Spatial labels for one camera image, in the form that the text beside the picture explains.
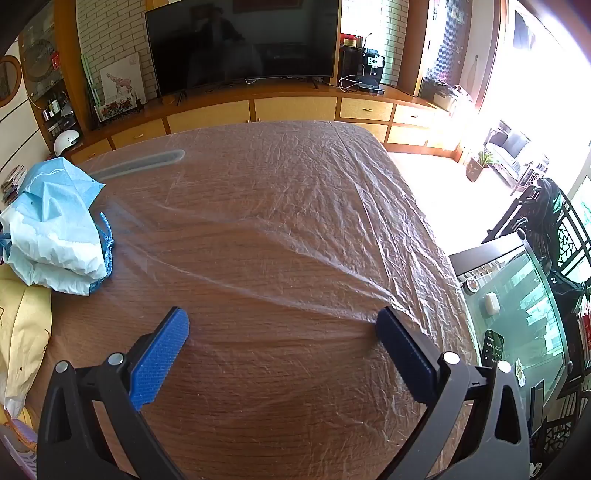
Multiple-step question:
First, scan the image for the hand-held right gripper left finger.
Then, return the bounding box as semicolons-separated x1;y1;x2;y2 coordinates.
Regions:
37;307;191;480

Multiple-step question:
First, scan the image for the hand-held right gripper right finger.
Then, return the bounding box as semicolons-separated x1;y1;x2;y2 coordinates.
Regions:
375;307;532;480

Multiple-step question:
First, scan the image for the yellow paper bag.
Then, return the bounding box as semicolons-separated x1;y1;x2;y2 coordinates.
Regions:
0;265;52;416

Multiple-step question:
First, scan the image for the black smartphone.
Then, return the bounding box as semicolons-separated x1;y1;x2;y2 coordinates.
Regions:
482;329;506;370

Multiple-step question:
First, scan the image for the glass side table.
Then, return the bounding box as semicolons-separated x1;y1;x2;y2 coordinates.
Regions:
450;237;573;416

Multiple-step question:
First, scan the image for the purple plastic basket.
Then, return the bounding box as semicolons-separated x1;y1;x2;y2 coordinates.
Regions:
0;418;38;480

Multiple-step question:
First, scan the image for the blue plastic bag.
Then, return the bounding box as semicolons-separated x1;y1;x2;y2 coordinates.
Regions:
0;157;115;297

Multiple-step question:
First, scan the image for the clear plastic table cover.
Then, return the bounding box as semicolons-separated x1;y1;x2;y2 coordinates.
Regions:
23;120;481;480

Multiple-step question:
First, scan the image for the dark jacket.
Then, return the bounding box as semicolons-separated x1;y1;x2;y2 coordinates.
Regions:
526;178;573;287

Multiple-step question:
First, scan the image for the potted plant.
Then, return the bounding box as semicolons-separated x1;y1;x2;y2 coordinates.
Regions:
465;151;495;183

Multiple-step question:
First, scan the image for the dark wooden armchair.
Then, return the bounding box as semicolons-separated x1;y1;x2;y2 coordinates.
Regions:
487;120;550;185

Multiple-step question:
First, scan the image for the white helmet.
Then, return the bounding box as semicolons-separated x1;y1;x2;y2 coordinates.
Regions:
53;130;81;157

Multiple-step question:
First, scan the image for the floral picture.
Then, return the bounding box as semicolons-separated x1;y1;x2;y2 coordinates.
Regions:
95;98;141;123

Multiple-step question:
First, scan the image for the wooden television cabinet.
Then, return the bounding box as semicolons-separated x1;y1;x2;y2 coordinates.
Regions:
69;85;462;162

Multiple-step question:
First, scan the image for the framed horse picture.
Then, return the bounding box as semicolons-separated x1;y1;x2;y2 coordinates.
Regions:
100;52;147;107

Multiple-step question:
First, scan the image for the black coffee machine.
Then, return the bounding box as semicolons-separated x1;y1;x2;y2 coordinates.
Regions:
339;44;386;95

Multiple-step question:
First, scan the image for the round wooden framed mirror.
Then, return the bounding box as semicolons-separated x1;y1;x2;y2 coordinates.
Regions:
0;55;21;108

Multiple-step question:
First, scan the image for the round fan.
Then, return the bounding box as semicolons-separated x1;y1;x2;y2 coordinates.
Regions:
21;39;56;81

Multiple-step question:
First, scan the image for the black flat screen television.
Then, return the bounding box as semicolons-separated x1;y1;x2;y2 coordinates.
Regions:
144;0;343;99

